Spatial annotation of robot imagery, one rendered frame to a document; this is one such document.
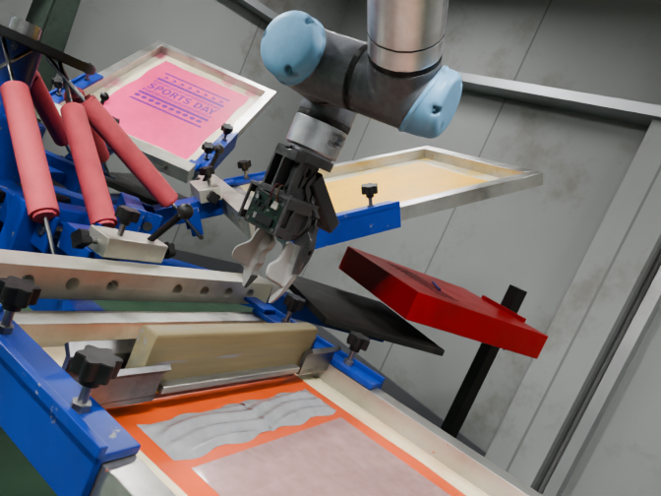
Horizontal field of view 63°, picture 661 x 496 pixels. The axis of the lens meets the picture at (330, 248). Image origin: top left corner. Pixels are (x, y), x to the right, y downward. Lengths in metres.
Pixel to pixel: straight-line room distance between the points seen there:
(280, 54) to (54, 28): 3.30
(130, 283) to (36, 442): 0.37
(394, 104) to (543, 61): 3.60
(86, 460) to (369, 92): 0.44
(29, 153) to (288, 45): 0.64
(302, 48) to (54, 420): 0.44
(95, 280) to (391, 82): 0.54
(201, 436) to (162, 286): 0.35
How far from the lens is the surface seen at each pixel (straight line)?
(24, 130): 1.16
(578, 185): 3.69
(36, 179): 1.10
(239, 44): 5.09
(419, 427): 0.96
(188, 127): 2.18
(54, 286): 0.85
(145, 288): 0.95
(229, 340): 0.76
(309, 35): 0.61
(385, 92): 0.57
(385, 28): 0.53
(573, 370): 3.34
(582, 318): 3.34
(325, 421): 0.88
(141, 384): 0.67
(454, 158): 1.91
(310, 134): 0.71
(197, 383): 0.74
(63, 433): 0.58
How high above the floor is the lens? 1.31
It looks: 7 degrees down
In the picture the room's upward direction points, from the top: 24 degrees clockwise
